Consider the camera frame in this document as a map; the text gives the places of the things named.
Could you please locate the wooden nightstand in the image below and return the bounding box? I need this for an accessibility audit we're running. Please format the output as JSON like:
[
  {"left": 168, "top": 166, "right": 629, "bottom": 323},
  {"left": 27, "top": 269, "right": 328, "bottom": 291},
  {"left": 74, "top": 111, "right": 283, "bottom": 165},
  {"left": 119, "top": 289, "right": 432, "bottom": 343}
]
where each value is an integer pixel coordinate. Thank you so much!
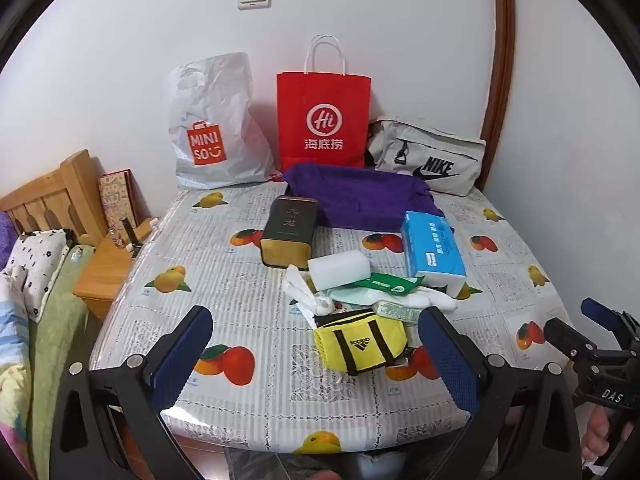
[{"left": 73, "top": 217, "right": 161, "bottom": 321}]

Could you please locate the fruit print tablecloth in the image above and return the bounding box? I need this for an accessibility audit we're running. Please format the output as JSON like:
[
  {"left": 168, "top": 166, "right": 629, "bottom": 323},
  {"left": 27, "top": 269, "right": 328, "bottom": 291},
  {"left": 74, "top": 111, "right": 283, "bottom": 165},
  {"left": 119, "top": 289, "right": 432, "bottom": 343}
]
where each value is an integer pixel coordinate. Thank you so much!
[{"left": 89, "top": 180, "right": 576, "bottom": 456}]

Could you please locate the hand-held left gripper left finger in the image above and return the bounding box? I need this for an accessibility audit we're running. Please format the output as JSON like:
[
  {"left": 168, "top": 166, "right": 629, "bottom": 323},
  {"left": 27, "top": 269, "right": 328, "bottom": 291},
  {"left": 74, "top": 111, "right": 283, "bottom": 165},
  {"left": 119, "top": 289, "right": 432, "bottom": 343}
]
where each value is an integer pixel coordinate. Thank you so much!
[{"left": 50, "top": 305, "right": 216, "bottom": 480}]

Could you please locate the brown wooden door frame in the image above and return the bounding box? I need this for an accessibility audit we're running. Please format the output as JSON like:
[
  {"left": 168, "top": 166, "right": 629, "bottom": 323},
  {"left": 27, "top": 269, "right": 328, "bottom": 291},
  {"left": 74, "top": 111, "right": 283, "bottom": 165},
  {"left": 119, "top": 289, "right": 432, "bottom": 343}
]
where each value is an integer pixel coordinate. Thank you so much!
[{"left": 480, "top": 0, "right": 516, "bottom": 193}]

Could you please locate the pale green cloth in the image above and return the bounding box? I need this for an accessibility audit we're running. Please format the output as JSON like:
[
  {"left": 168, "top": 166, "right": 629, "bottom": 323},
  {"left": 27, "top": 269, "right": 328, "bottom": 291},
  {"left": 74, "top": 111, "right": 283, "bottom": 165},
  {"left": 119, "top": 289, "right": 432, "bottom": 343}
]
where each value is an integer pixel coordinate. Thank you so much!
[{"left": 320, "top": 287, "right": 381, "bottom": 308}]

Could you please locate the patterned notebook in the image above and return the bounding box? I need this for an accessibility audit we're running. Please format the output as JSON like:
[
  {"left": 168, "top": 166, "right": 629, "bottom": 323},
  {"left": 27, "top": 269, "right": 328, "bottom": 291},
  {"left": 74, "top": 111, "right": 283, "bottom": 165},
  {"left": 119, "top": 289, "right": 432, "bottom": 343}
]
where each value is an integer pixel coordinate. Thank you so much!
[{"left": 98, "top": 170, "right": 141, "bottom": 233}]

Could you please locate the purple plush toy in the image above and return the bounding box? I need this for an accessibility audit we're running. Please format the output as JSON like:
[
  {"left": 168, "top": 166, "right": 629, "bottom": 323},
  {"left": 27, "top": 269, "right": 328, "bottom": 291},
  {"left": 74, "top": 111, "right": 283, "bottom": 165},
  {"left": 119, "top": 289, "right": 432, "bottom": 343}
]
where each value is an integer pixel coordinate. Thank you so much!
[{"left": 0, "top": 210, "right": 12, "bottom": 266}]

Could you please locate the yellow mini duffel bag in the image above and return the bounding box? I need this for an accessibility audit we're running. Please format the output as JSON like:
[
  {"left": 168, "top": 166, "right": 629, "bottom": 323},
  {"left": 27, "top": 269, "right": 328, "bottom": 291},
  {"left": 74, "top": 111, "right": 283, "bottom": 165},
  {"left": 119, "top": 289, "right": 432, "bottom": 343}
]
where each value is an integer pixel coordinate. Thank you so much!
[{"left": 313, "top": 309, "right": 408, "bottom": 376}]

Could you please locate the white foam block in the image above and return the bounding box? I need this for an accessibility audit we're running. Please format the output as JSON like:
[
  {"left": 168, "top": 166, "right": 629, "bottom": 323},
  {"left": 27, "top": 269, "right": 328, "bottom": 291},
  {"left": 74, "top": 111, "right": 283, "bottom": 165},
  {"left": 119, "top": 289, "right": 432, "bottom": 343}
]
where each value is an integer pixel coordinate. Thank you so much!
[{"left": 307, "top": 250, "right": 370, "bottom": 291}]

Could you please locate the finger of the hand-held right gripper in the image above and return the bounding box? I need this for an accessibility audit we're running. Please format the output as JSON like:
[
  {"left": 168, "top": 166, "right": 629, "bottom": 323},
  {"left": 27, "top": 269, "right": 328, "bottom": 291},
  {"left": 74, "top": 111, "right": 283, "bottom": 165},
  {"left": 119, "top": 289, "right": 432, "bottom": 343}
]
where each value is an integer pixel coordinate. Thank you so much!
[
  {"left": 544, "top": 317, "right": 598, "bottom": 367},
  {"left": 581, "top": 297, "right": 640, "bottom": 351}
]

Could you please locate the green blanket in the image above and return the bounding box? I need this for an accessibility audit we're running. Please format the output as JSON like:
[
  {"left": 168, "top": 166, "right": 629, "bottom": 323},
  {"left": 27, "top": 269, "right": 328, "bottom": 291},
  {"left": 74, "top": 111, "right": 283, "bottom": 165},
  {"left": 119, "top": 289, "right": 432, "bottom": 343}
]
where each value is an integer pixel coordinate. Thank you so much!
[{"left": 27, "top": 245, "right": 101, "bottom": 461}]

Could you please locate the black clip stand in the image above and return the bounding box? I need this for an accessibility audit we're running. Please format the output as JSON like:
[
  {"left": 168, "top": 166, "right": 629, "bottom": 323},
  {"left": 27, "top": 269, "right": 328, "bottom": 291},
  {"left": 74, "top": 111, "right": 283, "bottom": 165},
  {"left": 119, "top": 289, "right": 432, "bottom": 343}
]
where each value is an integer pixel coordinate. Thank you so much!
[{"left": 122, "top": 217, "right": 144, "bottom": 252}]

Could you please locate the dark tea tin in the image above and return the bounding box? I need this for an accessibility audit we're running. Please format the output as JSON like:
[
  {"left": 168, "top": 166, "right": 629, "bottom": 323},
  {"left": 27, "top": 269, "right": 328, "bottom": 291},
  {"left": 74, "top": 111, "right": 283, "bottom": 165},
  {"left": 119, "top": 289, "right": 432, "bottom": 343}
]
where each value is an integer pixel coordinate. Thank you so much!
[{"left": 259, "top": 195, "right": 321, "bottom": 267}]

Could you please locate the blue tissue pack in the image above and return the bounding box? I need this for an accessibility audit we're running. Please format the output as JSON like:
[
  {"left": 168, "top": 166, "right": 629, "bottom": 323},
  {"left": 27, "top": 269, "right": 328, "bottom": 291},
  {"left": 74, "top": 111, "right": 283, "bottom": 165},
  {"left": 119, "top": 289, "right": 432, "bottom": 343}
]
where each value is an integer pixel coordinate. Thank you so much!
[{"left": 400, "top": 211, "right": 467, "bottom": 296}]

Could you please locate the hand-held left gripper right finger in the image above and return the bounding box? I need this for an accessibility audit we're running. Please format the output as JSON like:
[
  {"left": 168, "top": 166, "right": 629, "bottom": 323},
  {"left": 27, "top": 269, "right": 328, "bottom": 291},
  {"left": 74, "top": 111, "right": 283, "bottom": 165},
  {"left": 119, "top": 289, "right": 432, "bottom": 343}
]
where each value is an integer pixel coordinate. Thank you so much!
[{"left": 417, "top": 306, "right": 583, "bottom": 480}]

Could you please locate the green wet wipe packet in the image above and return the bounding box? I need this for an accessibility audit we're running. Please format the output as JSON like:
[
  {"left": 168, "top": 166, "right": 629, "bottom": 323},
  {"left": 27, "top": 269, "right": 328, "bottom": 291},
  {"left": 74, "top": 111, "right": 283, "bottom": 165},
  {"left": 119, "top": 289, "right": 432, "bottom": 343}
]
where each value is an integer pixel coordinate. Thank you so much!
[{"left": 352, "top": 274, "right": 426, "bottom": 297}]

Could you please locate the white flower print pillow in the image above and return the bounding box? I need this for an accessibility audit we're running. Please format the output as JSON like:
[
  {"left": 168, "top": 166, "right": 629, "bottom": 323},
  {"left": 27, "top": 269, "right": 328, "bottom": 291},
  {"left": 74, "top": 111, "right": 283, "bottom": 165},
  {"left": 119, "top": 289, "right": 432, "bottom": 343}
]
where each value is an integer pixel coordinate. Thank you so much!
[{"left": 2, "top": 229, "right": 81, "bottom": 323}]

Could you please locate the colourful quilt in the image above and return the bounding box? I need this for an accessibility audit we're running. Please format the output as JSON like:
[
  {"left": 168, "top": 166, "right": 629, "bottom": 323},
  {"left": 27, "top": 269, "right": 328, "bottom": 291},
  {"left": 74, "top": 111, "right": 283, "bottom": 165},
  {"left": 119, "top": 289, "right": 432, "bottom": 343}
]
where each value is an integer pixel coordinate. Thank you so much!
[{"left": 0, "top": 265, "right": 37, "bottom": 480}]

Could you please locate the wooden headboard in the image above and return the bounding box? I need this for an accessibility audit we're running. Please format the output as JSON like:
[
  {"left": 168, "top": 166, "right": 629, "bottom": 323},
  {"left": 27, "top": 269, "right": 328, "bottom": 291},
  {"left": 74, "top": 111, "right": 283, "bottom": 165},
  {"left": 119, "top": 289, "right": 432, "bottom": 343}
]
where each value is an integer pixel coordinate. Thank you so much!
[{"left": 0, "top": 149, "right": 108, "bottom": 246}]

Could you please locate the person's right hand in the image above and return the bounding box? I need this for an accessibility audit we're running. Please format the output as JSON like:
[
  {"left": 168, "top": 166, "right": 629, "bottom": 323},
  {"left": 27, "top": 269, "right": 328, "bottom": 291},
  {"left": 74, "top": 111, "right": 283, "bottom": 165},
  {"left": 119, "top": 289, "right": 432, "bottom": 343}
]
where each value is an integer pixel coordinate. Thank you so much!
[{"left": 585, "top": 404, "right": 633, "bottom": 466}]

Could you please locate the red paper bag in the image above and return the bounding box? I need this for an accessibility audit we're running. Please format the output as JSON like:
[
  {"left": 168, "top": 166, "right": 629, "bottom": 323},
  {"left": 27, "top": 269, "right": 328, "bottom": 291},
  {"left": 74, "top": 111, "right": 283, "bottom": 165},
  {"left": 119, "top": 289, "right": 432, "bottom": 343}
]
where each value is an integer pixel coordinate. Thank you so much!
[{"left": 276, "top": 35, "right": 373, "bottom": 173}]

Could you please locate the white plastic shopping bag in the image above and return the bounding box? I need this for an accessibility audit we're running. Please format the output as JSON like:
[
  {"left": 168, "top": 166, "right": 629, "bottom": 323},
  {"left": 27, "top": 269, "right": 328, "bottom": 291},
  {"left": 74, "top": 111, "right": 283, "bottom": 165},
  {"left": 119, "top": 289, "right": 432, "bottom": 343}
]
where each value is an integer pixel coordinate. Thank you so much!
[{"left": 167, "top": 52, "right": 275, "bottom": 191}]

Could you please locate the grey waist bag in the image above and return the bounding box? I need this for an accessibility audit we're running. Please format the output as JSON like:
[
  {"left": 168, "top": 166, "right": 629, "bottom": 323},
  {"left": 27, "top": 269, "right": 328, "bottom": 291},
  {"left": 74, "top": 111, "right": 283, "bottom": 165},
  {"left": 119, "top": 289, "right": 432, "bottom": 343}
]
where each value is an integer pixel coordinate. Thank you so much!
[{"left": 367, "top": 117, "right": 487, "bottom": 196}]

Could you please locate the knotted white sock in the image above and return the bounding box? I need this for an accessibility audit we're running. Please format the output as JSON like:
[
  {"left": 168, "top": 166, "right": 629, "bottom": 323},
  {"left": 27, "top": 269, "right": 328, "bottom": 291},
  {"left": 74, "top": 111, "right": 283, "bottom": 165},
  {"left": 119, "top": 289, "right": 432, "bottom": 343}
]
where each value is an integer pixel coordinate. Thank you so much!
[{"left": 281, "top": 264, "right": 335, "bottom": 318}]

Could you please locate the purple fabric storage box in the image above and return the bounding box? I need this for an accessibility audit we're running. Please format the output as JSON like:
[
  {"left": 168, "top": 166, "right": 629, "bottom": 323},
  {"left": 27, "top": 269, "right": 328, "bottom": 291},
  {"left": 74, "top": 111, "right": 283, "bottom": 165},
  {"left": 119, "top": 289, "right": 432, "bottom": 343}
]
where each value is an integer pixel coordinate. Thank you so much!
[{"left": 283, "top": 162, "right": 446, "bottom": 231}]

